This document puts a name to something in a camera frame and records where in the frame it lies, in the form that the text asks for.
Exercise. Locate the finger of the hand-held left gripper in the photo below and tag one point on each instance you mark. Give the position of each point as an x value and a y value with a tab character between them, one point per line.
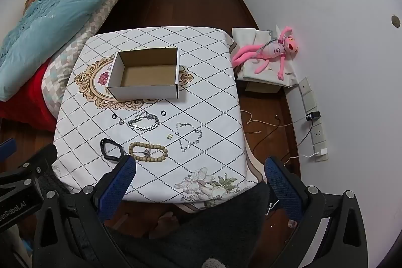
8	148
34	166

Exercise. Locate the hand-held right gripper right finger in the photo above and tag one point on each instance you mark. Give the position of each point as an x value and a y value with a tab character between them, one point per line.
282	189

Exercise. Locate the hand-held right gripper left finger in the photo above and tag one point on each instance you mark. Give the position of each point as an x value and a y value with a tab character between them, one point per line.
116	189

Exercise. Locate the black smart band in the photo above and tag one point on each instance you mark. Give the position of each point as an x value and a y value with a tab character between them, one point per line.
102	145

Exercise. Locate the cardboard box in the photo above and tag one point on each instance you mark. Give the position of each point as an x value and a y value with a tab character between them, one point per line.
147	73

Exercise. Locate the red cloth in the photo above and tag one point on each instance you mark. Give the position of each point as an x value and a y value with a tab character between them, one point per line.
28	104

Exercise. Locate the black charger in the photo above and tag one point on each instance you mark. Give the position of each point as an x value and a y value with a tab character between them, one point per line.
313	116

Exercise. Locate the pink plush toy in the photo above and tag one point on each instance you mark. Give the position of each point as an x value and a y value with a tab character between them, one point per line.
276	49

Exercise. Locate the diamond-patterned floral tablecloth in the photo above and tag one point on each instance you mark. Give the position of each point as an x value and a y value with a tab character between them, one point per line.
204	67

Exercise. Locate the light blue quilt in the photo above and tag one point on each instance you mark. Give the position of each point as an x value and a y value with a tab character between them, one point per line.
62	10

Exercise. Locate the grey clothes hanger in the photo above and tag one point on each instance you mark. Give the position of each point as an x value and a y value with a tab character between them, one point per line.
270	33

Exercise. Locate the white wall socket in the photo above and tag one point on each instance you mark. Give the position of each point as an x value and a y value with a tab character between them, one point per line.
306	86
310	102
317	133

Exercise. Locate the round wall hole cover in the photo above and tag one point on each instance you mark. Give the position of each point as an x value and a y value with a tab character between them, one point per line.
395	21

